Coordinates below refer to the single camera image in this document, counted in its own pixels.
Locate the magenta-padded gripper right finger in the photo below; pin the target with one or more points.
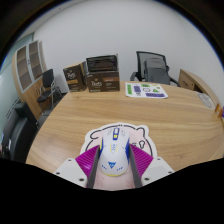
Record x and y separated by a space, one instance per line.
156 170

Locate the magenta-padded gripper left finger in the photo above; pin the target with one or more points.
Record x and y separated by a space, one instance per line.
70 170

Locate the white blue yellow computer mouse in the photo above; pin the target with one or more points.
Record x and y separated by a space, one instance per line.
114 153

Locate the pink pig-shaped mouse pad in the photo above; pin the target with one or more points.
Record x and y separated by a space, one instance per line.
140 136

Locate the dark padded armchair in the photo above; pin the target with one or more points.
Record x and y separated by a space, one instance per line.
18 133

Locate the white sticker sheet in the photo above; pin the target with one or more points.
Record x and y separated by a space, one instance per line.
146 90

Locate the black small chair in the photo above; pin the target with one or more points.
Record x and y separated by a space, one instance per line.
47 83

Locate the brown cardboard box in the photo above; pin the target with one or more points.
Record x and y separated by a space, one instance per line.
102 82
74 78

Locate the wooden side desk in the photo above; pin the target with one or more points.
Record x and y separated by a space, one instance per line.
191 81

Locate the wooden shelf cabinet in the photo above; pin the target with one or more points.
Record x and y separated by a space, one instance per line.
28 71

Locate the black mesh office chair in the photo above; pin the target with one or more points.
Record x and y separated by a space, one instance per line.
140 61

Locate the black open tray box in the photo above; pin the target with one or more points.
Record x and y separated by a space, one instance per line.
101 63

